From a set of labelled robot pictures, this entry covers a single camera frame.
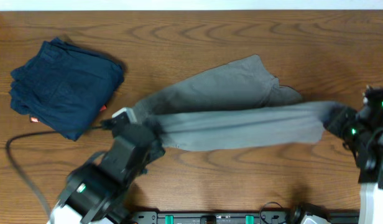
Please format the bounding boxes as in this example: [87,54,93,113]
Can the grey shorts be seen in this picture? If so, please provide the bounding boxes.
[133,55,343,151]

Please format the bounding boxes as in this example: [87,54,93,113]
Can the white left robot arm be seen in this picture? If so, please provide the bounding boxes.
[49,118,165,223]

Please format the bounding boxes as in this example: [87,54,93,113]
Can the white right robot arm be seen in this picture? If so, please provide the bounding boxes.
[324,86,383,224]

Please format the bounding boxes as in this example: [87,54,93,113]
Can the folded navy blue garment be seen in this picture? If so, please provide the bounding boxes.
[9,38,124,141]

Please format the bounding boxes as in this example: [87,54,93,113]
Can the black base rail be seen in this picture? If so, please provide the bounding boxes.
[129,202,359,224]

